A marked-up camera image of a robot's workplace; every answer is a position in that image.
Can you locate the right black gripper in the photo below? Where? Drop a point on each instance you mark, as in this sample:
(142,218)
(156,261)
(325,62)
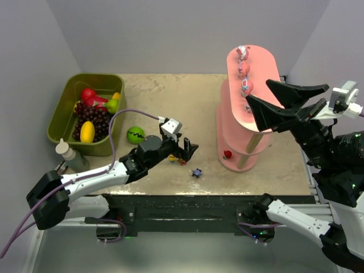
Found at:
(308,111)

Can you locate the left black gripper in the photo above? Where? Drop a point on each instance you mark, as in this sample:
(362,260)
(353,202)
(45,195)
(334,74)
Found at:
(176,146)

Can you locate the yellow minion figurine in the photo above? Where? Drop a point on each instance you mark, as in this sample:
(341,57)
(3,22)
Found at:
(171,159)

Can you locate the pink figurine with yellow hat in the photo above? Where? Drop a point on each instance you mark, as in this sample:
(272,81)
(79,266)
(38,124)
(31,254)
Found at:
(248,109)

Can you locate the pink figurine with blue glasses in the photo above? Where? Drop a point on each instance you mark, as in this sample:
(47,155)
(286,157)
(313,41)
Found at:
(247,87)

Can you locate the pink pig figurine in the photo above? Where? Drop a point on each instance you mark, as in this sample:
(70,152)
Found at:
(243,70)

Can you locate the red white figurine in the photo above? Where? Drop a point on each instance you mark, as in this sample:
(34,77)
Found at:
(242,53)

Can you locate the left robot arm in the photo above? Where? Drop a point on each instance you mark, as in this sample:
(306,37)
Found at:
(50,199)

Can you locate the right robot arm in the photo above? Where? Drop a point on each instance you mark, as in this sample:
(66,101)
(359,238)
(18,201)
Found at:
(338,160)

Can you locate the pink tiered shelf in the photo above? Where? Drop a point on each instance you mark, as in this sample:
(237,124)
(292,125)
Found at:
(236,129)

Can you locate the purple star figurine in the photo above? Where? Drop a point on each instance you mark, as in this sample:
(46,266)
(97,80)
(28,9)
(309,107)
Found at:
(197,173)

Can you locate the green watermelon ball toy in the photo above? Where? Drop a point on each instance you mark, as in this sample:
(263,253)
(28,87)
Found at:
(135,135)

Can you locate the green apple toy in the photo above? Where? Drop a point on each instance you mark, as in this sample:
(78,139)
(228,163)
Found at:
(112,106)

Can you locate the yellow pepper toy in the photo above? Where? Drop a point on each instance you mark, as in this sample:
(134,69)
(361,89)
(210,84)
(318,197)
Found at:
(116,96)

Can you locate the dark grape bunch toy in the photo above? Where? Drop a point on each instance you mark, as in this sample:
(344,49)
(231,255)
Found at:
(100,118)

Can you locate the red dragon fruit toy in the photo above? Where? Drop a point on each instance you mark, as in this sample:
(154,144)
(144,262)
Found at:
(91,98)

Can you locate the grey green bottle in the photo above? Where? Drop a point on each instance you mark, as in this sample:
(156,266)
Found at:
(79,163)

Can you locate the beige suction hook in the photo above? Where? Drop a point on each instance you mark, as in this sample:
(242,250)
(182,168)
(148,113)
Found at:
(63,149)

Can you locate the green plastic bin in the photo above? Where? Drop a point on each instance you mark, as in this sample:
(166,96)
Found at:
(63,121)

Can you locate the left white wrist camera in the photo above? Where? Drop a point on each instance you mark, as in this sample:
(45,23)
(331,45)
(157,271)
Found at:
(169,126)

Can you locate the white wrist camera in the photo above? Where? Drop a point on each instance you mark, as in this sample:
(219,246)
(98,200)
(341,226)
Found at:
(169,126)
(342,103)

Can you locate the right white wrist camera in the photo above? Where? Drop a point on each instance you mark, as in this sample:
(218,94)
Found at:
(342,103)

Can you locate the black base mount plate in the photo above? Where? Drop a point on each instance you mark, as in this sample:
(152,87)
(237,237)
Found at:
(187,214)

